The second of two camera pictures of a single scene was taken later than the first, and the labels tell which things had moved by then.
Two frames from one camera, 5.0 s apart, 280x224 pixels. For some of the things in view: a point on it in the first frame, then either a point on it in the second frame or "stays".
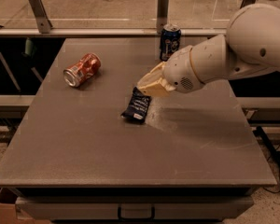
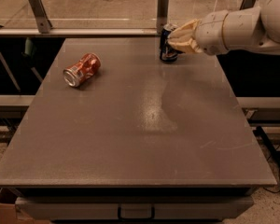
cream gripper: (179, 69) → (209, 32)
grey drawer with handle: (133, 207) stays
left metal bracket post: (43, 21) stays
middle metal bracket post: (162, 7) stays
